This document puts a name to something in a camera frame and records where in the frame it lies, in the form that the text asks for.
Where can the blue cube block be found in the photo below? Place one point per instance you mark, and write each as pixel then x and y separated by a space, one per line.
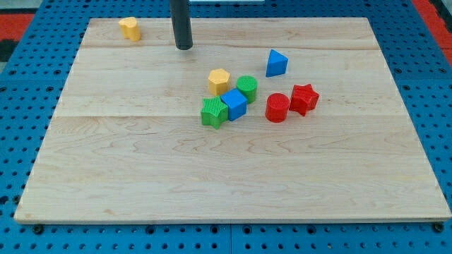
pixel 236 102

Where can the light wooden board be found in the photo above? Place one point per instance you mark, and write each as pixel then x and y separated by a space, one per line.
pixel 126 144

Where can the green star block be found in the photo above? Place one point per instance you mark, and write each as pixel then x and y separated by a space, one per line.
pixel 214 112

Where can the red cylinder block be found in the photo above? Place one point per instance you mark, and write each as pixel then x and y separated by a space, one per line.
pixel 277 106

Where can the green cylinder block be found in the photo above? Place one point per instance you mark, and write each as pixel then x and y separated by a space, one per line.
pixel 247 85

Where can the yellow heart block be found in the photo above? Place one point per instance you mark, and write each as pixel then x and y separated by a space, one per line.
pixel 130 29

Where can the blue triangle block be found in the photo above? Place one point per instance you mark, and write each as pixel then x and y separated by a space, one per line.
pixel 277 64

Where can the red star block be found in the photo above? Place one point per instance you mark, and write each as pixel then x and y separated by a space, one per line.
pixel 303 99

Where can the yellow hexagon block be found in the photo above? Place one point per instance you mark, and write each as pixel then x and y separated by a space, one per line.
pixel 218 81

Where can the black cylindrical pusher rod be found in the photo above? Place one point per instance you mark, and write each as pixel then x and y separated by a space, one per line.
pixel 181 23

